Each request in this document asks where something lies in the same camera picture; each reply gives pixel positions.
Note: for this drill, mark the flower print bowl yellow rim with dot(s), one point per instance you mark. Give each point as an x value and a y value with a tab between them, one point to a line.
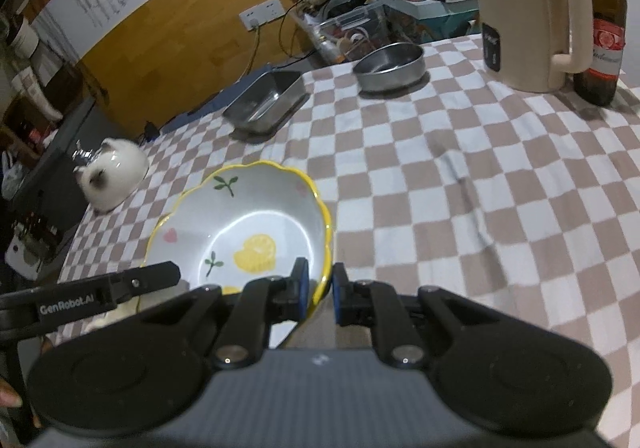
260	223

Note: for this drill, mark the brown white checkered tablecloth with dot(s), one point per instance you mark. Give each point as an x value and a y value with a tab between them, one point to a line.
425	178

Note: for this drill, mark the teal patterned box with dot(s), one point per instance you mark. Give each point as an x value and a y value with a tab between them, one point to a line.
440	21

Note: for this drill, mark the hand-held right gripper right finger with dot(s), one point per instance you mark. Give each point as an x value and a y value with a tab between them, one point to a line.
338	294

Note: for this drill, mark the cream electric soy milk maker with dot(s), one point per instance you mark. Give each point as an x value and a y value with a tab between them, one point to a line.
515	28

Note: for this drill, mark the white cat-shaped ceramic jar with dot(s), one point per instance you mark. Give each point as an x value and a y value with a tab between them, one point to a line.
115	173

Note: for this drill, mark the white hanging pot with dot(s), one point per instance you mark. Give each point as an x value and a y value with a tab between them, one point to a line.
24	38

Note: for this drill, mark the brown beer bottle red label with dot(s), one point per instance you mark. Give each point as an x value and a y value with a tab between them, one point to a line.
607	8

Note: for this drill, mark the person's left hand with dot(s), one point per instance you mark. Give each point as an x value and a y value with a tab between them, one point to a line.
10	395

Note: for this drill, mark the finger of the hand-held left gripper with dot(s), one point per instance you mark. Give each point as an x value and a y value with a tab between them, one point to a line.
145	278

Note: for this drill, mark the round steel bowl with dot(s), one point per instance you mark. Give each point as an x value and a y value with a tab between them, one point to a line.
390	68

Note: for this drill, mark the white wall socket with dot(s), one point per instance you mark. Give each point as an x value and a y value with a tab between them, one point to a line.
262	14

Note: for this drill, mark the grey storage box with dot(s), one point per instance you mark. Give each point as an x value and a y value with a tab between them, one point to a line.
55	168

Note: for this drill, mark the steel rectangular container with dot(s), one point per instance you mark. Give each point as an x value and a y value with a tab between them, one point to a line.
260	98

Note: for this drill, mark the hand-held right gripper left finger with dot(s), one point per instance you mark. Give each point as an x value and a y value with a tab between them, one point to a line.
300	289

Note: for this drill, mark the black charger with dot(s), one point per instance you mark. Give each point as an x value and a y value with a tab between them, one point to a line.
151	131

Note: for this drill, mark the clear plastic storage box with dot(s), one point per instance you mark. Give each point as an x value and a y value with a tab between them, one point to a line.
350	26

